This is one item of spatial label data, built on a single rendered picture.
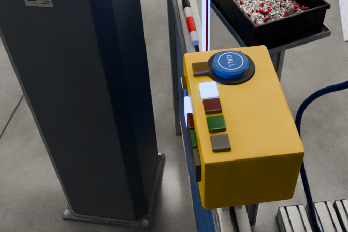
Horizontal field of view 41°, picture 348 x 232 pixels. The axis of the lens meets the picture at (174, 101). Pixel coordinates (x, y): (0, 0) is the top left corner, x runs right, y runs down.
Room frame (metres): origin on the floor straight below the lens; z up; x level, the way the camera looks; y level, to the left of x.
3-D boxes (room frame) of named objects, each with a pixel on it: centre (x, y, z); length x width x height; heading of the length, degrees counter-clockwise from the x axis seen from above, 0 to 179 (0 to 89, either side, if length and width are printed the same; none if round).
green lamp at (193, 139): (0.30, -0.02, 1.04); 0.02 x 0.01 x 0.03; 3
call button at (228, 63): (0.38, -0.07, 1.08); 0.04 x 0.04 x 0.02
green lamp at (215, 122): (0.30, -0.04, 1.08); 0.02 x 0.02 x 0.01; 3
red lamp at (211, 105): (0.32, -0.04, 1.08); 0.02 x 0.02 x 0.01; 3
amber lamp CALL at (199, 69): (0.38, -0.03, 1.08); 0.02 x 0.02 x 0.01; 3
